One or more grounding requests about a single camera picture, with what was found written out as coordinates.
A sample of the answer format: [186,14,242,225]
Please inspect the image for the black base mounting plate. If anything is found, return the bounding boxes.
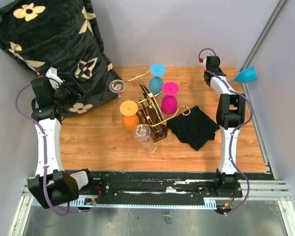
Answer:
[79,171,240,207]

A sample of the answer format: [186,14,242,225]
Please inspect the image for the clear wine glass back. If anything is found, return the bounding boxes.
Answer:
[109,80,126,98]

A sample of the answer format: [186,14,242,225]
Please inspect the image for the gold black wine glass rack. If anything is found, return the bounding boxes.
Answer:
[131,70,179,142]

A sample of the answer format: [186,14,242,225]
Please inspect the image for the black floral plush blanket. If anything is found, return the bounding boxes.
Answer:
[0,0,119,117]

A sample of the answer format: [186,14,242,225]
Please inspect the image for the magenta wine glass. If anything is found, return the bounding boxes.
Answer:
[161,82,179,115]

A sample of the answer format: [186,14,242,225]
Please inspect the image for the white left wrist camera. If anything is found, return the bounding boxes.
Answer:
[45,67,63,90]

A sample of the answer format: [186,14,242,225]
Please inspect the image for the blue wine glass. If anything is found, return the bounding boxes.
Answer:
[228,66,258,83]
[148,63,166,95]

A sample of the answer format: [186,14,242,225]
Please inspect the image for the clear wine glass front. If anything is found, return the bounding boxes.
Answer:
[133,124,154,151]

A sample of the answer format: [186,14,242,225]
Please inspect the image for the aluminium rail frame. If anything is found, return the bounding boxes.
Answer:
[8,165,295,236]

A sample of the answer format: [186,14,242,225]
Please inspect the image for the clear wine glass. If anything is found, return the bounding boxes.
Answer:
[133,124,154,151]
[109,80,126,98]

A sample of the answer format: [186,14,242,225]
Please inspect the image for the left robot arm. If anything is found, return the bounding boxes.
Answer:
[28,68,95,209]

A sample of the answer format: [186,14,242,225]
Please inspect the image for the black folded cloth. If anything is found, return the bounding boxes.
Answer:
[167,106,219,151]

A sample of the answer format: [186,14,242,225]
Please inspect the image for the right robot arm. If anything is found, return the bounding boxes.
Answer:
[203,55,246,198]

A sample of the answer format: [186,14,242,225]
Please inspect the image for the orange wine glass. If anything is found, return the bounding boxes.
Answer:
[119,100,140,133]

